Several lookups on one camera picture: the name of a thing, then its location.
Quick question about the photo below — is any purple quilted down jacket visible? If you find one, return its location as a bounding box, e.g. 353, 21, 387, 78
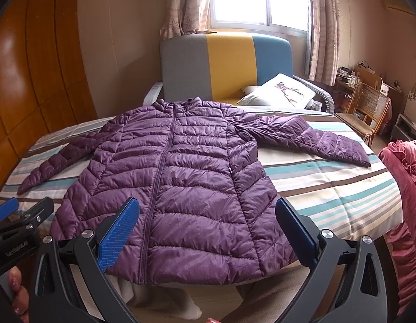
18, 98, 371, 286

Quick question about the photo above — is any person's left hand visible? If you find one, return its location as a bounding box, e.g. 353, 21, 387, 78
8, 266, 29, 323

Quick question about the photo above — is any striped bed sheet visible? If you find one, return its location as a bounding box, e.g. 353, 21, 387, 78
0, 116, 402, 238

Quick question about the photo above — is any wooden wardrobe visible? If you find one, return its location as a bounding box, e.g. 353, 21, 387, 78
0, 0, 98, 192

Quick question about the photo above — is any pink ruffled fabric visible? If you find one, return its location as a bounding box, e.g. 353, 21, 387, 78
379, 140, 416, 314

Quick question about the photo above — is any wooden rattan chair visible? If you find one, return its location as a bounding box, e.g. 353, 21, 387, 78
336, 82, 391, 147

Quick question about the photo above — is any grey striped cushion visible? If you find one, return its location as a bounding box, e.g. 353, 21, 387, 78
293, 75, 335, 114

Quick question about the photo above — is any cluttered wooden desk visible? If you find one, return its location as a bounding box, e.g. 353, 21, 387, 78
334, 61, 406, 117

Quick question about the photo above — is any white printed pillow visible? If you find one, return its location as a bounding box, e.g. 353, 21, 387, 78
237, 73, 316, 109

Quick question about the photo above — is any right patterned curtain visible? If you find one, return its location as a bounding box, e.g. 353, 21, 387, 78
308, 0, 340, 86

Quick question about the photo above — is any patterned curtain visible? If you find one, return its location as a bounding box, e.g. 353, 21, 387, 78
160, 0, 210, 40
308, 0, 340, 86

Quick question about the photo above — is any grey yellow blue headboard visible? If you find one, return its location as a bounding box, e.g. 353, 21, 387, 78
160, 32, 294, 103

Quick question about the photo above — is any left patterned curtain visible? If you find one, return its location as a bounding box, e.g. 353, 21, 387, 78
160, 0, 210, 40

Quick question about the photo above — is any grey bed side rail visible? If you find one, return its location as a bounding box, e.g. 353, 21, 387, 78
143, 82, 163, 106

